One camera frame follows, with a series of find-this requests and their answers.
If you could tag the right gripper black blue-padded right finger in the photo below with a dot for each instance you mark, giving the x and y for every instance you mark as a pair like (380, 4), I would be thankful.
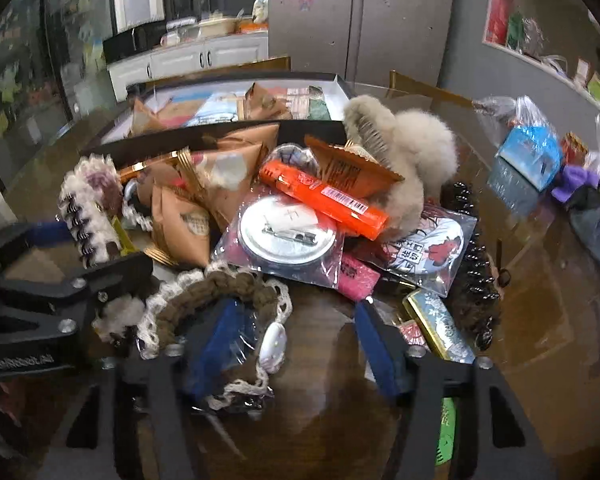
(493, 438)

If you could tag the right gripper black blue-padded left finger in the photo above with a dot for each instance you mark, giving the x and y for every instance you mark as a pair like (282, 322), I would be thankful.
(132, 412)

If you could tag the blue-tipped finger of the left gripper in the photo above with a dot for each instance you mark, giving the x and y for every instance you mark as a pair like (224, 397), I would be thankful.
(49, 234)

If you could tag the beige fluffy hair claw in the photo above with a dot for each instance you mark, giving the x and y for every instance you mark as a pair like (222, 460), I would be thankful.
(415, 144)

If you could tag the white fuzzy hair claw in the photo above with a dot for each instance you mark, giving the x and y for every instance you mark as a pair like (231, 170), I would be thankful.
(90, 198)

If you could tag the gold foil snack bar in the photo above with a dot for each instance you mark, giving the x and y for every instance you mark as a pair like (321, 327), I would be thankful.
(438, 327)

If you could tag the black hair claw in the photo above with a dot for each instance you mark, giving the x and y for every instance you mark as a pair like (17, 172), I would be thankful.
(473, 298)

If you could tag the kraft pyramid snack packet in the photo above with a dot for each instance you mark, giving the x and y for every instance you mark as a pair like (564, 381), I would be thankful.
(220, 180)
(180, 227)

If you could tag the anime badge in bag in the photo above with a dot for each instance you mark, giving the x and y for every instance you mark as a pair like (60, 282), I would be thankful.
(430, 256)

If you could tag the pink packet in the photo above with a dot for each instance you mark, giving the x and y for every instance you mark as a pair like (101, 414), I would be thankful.
(356, 281)

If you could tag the black microwave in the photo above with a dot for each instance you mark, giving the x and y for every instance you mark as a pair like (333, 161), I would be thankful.
(133, 41)

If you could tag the white kitchen cabinet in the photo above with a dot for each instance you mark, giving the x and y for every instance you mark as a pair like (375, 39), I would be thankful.
(187, 57)

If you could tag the black shallow tray box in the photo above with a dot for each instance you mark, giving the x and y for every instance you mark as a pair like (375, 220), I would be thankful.
(193, 111)

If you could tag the round badge in bag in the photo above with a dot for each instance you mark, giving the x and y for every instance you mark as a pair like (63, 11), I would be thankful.
(275, 234)

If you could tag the grey cloth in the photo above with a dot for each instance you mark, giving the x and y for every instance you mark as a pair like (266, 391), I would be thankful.
(583, 211)

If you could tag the orange lighter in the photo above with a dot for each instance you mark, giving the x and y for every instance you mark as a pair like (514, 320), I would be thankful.
(353, 215)

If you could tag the purple cloth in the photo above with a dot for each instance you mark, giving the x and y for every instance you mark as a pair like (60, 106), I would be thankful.
(570, 179)

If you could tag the blue tissue pack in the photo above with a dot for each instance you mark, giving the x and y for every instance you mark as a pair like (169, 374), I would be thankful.
(534, 151)

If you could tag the left wooden chair back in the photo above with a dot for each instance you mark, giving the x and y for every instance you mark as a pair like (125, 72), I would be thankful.
(280, 64)

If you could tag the clear plastic bag with fruit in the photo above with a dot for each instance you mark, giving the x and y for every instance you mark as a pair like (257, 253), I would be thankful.
(500, 114)

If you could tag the silver refrigerator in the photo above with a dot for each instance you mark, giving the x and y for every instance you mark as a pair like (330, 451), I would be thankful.
(361, 40)

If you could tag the red box on shelf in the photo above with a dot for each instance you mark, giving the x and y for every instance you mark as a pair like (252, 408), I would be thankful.
(497, 21)

